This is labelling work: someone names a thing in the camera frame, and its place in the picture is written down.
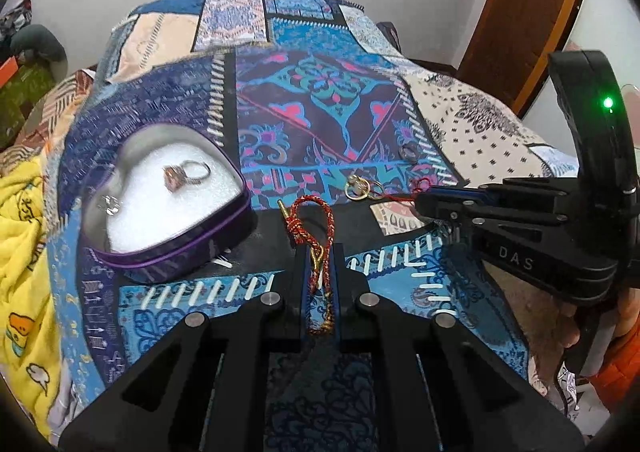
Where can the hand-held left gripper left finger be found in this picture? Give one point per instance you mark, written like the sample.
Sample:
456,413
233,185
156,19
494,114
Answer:
303,292

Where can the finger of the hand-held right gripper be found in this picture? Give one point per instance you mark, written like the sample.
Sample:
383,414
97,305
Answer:
465,191
450,211

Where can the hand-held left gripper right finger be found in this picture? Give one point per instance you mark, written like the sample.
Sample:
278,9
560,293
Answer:
339,292

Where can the purple heart-shaped jewelry box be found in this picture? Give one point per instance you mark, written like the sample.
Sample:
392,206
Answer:
165,227

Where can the person's right hand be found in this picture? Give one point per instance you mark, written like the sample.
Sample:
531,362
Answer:
540,312

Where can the brown wooden door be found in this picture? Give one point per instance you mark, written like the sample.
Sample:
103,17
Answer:
520,7

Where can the blue patchwork blanket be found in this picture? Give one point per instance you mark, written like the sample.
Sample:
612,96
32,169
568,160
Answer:
310,92

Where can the yellow cartoon blanket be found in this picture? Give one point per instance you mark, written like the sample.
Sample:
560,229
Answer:
25,282

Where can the brown patterned cloth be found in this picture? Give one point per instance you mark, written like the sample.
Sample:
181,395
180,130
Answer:
55,107

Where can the orange and green box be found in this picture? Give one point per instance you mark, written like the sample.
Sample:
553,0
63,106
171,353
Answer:
22,92

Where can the grey cushion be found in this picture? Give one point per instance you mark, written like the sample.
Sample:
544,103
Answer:
37,49

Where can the patterned fabric bag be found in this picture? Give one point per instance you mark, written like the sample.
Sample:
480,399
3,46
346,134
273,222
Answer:
15,17

